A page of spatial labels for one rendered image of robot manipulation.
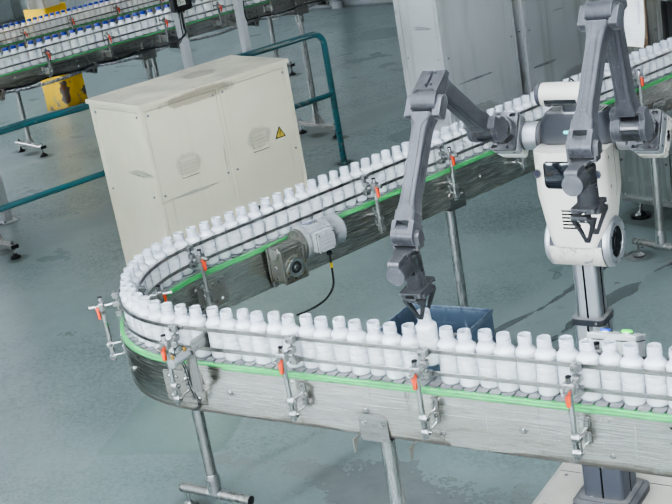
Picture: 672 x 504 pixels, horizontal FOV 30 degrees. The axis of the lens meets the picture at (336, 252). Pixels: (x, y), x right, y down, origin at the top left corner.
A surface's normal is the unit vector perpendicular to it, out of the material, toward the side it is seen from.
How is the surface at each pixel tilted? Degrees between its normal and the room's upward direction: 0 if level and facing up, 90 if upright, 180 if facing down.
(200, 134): 90
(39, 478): 0
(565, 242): 90
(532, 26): 90
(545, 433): 90
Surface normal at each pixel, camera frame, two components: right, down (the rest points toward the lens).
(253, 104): 0.64, 0.15
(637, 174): -0.75, 0.34
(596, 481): -0.51, 0.36
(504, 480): -0.16, -0.93
